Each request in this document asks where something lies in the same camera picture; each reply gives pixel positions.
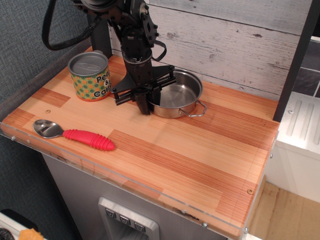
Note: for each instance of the dark grey post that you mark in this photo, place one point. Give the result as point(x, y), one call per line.
point(99, 35)
point(306, 34)

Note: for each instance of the stainless steel pot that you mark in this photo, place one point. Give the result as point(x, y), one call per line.
point(181, 98)

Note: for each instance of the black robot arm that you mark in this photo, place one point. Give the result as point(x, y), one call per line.
point(137, 35)

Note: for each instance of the dark grey right post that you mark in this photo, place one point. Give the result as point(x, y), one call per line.
point(306, 34)

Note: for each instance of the clear acrylic table edge guard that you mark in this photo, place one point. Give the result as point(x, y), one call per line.
point(207, 173)

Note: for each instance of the silver dispenser button panel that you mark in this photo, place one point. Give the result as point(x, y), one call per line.
point(122, 223)

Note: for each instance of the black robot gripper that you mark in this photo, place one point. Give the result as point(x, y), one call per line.
point(142, 83)

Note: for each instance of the dark grey left post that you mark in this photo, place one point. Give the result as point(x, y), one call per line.
point(99, 35)

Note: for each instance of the red handled metal spoon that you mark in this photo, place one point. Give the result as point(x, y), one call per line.
point(48, 129)

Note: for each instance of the peas and carrots toy can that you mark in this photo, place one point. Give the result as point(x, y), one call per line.
point(90, 74)

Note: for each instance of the white toy sink counter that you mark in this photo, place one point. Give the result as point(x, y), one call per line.
point(294, 163)

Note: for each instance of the orange object bottom left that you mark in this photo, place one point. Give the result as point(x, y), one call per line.
point(30, 234)

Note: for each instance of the grey toy fridge cabinet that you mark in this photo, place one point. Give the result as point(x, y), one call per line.
point(81, 192)

